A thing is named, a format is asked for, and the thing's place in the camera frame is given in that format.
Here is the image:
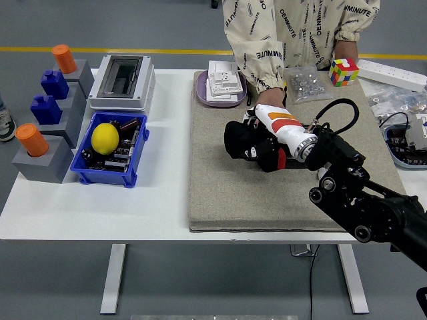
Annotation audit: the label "person's left hand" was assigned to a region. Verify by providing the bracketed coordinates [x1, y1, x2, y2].
[333, 40, 361, 65]

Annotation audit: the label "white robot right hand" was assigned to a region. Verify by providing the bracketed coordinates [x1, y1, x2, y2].
[242, 103, 312, 160]

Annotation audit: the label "person's right hand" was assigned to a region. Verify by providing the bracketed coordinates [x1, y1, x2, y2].
[256, 87, 288, 109]

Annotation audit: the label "black rag with red stripe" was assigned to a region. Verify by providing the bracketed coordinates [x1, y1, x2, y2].
[223, 120, 288, 173]

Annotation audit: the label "grey-brown mat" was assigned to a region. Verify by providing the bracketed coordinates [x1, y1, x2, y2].
[188, 68, 408, 233]

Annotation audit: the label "colourful puzzle cube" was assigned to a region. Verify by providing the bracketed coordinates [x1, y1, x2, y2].
[328, 58, 360, 87]

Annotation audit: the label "clear bag of metal nuts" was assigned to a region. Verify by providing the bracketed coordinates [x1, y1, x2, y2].
[283, 65, 334, 106]

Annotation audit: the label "white socket plate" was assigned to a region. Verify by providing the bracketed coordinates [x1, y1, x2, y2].
[207, 70, 244, 96]

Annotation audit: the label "white power strip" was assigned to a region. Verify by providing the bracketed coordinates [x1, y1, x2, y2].
[356, 59, 427, 93]

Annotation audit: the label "white flat cover plate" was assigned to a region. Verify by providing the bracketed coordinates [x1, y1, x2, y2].
[205, 79, 240, 102]

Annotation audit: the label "person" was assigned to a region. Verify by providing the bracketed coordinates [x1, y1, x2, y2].
[0, 93, 17, 143]
[222, 0, 381, 96]

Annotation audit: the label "clear bags of small parts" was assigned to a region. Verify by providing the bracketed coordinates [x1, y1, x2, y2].
[366, 83, 427, 117]

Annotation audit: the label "purple oval tray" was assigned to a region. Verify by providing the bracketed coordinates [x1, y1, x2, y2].
[195, 69, 248, 108]

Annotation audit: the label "grey metal device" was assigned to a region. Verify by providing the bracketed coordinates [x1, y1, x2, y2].
[405, 113, 427, 151]

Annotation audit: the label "grey box under table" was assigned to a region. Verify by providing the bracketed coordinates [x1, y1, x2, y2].
[289, 244, 318, 257]

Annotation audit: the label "pale tray of electronic parts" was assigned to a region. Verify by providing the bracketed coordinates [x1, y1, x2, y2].
[383, 125, 427, 169]

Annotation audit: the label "brown cylindrical capacitor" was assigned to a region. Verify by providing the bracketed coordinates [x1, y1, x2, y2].
[119, 117, 140, 131]

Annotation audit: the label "dark circuit board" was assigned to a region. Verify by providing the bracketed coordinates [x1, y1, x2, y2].
[86, 126, 140, 173]

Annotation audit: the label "white table leg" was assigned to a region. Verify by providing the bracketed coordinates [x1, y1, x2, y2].
[336, 243, 370, 314]
[99, 243, 127, 316]

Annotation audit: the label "yellow lemon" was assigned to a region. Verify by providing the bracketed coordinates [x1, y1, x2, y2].
[91, 123, 120, 155]

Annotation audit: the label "blue plastic bin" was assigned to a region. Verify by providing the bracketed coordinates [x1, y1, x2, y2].
[69, 111, 150, 188]

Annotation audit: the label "grey block holder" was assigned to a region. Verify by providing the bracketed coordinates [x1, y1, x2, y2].
[49, 81, 89, 116]
[12, 135, 75, 184]
[55, 59, 96, 100]
[37, 99, 84, 150]

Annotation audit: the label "orange cylinder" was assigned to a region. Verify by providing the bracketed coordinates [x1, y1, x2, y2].
[51, 45, 78, 75]
[15, 123, 50, 158]

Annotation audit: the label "blue block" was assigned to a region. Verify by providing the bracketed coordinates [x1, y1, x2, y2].
[29, 95, 63, 126]
[40, 69, 70, 100]

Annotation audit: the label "thin black looped cable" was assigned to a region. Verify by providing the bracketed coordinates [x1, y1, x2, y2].
[378, 111, 411, 129]

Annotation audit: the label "grey electrical enclosure box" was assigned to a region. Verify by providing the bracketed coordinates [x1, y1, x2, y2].
[87, 55, 156, 112]

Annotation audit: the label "black floor cable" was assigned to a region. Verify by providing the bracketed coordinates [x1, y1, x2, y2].
[309, 243, 321, 320]

